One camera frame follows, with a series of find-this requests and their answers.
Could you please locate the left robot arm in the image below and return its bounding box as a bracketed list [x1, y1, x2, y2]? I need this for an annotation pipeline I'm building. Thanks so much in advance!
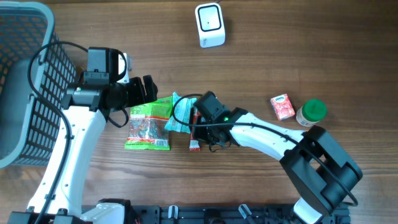
[8, 47, 158, 223]

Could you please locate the red stick sachet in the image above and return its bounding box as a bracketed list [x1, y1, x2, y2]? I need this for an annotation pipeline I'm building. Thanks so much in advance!
[189, 107, 200, 151]

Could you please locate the left black camera cable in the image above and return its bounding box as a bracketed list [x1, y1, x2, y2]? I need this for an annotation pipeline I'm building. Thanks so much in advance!
[27, 40, 130, 224]

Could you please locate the green snack bag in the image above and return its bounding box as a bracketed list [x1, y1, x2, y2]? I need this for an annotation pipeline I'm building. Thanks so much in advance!
[124, 96, 172, 151]

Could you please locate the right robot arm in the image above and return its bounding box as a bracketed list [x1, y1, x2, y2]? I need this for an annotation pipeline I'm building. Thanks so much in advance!
[193, 91, 363, 223]

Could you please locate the white barcode scanner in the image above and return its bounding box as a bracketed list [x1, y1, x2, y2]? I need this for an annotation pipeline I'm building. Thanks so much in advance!
[195, 2, 226, 49]

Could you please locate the green lid jar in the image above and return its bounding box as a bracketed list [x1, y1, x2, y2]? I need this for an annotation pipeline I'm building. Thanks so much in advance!
[296, 99, 328, 127]

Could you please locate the teal wrapper packet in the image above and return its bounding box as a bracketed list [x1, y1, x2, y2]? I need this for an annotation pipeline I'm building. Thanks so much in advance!
[165, 98, 197, 134]

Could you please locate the red white tissue pack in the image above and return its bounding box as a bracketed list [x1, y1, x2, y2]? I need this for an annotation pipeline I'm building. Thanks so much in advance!
[270, 94, 295, 121]

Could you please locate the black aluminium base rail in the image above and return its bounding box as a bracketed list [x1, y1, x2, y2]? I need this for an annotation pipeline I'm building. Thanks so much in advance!
[132, 204, 293, 224]

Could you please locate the grey plastic mesh basket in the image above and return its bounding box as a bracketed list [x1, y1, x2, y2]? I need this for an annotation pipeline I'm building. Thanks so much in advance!
[1, 1, 78, 168]

